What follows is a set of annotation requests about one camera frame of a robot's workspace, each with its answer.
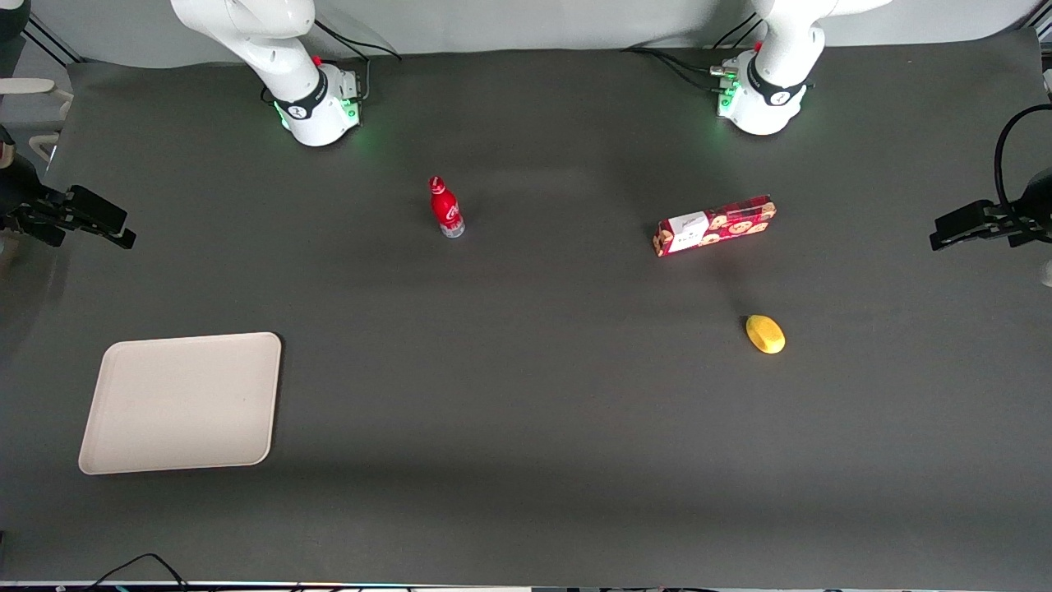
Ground red coke bottle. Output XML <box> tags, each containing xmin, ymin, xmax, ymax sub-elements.
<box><xmin>428</xmin><ymin>175</ymin><xmax>466</xmax><ymax>239</ymax></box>

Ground thin black cable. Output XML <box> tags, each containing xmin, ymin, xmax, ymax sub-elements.
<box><xmin>82</xmin><ymin>553</ymin><xmax>191</xmax><ymax>592</ymax></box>

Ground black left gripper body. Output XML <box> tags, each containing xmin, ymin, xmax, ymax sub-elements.
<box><xmin>996</xmin><ymin>169</ymin><xmax>1052</xmax><ymax>248</ymax></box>

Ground black base cable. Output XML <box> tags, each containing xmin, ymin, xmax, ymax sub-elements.
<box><xmin>312</xmin><ymin>20</ymin><xmax>404</xmax><ymax>104</ymax></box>
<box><xmin>622</xmin><ymin>15</ymin><xmax>767</xmax><ymax>93</ymax></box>

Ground yellow lemon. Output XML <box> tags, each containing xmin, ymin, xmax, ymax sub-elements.
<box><xmin>745</xmin><ymin>314</ymin><xmax>787</xmax><ymax>355</ymax></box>

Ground beige rectangular plastic tray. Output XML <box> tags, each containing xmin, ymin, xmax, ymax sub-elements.
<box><xmin>78</xmin><ymin>331</ymin><xmax>283</xmax><ymax>476</ymax></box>

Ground red cookie box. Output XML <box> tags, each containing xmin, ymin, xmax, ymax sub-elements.
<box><xmin>653</xmin><ymin>194</ymin><xmax>777</xmax><ymax>258</ymax></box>

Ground white chair frame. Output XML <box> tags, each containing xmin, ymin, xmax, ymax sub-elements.
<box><xmin>0</xmin><ymin>77</ymin><xmax>75</xmax><ymax>162</ymax></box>

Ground dark grey table cover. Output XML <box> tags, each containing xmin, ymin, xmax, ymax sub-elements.
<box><xmin>0</xmin><ymin>29</ymin><xmax>1052</xmax><ymax>590</ymax></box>

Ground black looped cable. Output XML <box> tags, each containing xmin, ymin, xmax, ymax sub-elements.
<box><xmin>994</xmin><ymin>104</ymin><xmax>1052</xmax><ymax>211</ymax></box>

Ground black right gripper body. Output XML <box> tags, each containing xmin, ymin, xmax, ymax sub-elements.
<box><xmin>0</xmin><ymin>148</ymin><xmax>73</xmax><ymax>248</ymax></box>

